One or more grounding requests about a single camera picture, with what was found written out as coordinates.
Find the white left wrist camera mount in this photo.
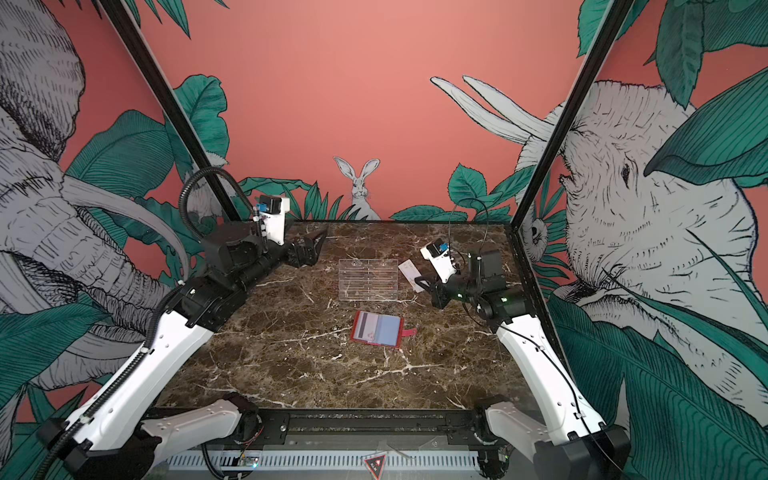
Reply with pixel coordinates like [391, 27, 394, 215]
[254, 195, 290, 246]

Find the white credit card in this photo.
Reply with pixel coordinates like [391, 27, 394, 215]
[398, 260, 424, 293]

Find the magnetic stripe card in holder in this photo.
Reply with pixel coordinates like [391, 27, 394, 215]
[352, 311, 379, 344]

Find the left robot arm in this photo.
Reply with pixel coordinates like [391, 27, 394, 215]
[35, 167, 327, 479]

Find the clear acrylic card display rack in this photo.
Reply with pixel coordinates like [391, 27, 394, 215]
[338, 258, 399, 302]

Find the black corner frame post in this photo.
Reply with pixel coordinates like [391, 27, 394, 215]
[510, 0, 633, 233]
[98, 0, 243, 229]

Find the red warning triangle sticker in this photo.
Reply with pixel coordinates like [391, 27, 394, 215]
[363, 454, 387, 480]

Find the black corner frame post left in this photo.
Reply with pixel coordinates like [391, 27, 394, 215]
[98, 0, 243, 229]

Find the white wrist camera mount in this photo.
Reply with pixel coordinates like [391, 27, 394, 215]
[254, 195, 290, 246]
[420, 238, 457, 283]

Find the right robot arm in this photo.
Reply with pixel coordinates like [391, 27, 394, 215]
[414, 240, 630, 479]

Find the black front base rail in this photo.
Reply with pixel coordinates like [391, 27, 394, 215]
[213, 405, 506, 449]

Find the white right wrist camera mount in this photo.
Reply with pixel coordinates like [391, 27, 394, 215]
[420, 238, 457, 283]

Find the black corner frame post right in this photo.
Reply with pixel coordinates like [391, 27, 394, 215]
[510, 0, 633, 233]

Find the red leather card holder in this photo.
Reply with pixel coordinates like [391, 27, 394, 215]
[350, 313, 418, 348]

